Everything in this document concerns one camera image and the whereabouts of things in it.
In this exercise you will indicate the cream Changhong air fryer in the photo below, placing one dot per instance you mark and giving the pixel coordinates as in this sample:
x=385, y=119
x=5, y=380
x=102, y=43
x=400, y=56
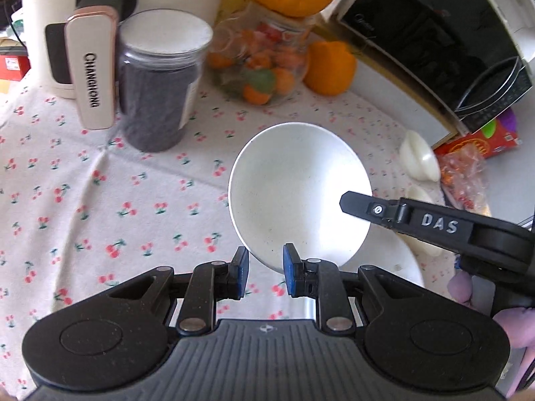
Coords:
x=71, y=46

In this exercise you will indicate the cream bowl far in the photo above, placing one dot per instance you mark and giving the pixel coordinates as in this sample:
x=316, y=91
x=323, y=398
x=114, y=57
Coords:
x=418, y=159

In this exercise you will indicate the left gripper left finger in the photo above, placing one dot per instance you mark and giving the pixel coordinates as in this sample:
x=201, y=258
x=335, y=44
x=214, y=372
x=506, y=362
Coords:
x=159, y=290

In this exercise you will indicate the plain white plate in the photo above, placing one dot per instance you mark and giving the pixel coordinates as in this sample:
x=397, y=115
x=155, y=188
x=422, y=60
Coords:
x=384, y=258

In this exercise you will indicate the cream bowl near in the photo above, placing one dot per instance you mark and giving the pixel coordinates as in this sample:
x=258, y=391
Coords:
x=419, y=247

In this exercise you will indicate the clear jar dark contents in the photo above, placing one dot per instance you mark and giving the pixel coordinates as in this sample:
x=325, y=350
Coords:
x=162, y=53

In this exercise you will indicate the cherry print tablecloth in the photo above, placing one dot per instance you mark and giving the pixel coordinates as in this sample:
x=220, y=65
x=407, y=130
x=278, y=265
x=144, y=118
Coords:
x=82, y=210

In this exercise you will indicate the white straight-sided bowl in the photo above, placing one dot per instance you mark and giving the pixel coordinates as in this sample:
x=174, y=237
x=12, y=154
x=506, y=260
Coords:
x=285, y=187

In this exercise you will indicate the cream bowl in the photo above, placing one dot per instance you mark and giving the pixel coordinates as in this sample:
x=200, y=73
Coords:
x=418, y=159
x=419, y=247

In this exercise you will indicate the red snack package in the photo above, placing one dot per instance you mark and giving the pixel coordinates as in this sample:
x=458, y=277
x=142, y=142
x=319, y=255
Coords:
x=490, y=140

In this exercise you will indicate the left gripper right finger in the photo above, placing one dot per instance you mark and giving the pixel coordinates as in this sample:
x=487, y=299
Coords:
x=340, y=296

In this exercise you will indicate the white wooden-edged stand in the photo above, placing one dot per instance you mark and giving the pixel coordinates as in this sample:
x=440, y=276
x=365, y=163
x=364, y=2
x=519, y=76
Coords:
x=380, y=81

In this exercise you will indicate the black microwave oven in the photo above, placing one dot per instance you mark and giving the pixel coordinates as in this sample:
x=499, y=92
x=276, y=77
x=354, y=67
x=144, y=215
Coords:
x=476, y=57

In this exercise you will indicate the glass teapot with fruit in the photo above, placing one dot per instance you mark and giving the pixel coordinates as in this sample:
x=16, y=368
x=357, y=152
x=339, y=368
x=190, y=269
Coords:
x=259, y=56

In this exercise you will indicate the large orange on table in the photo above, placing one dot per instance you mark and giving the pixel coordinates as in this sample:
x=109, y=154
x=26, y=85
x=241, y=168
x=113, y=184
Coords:
x=331, y=68

